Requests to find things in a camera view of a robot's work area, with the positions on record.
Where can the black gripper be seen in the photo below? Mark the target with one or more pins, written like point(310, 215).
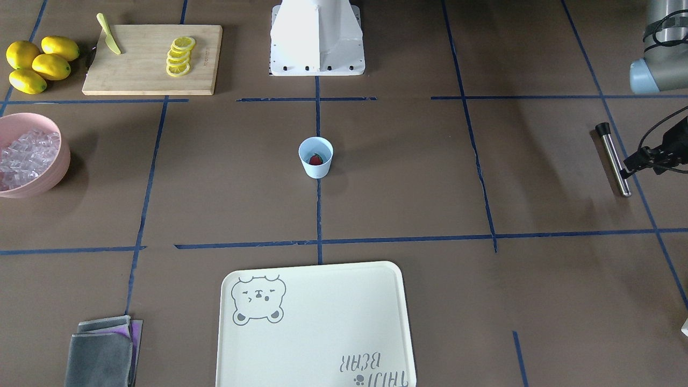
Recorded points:
point(652, 156)

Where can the steel muddler black handle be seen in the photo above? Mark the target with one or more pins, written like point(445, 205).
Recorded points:
point(603, 130)

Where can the red strawberry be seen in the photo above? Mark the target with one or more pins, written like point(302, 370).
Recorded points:
point(315, 160)

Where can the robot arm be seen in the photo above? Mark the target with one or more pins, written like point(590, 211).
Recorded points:
point(663, 67)

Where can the light blue plastic cup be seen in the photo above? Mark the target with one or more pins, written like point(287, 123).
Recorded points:
point(320, 146)

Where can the clear ice cubes pile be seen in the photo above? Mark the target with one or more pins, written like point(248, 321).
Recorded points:
point(26, 158)

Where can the cream bear serving tray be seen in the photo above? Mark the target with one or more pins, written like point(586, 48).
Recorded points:
point(322, 325)

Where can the lemon slices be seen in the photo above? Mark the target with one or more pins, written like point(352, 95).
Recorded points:
point(178, 61)

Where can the wooden cutting board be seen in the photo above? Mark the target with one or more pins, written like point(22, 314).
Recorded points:
point(140, 70)

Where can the folded grey cloth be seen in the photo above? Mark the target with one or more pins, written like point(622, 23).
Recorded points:
point(104, 352)

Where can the pink bowl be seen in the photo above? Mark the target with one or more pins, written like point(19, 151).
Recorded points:
point(17, 124)

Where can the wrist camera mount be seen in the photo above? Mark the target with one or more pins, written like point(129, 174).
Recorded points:
point(663, 158)

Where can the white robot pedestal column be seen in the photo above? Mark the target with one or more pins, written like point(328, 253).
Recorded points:
point(308, 25)

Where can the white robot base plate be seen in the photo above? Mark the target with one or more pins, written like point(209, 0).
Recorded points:
point(346, 60)

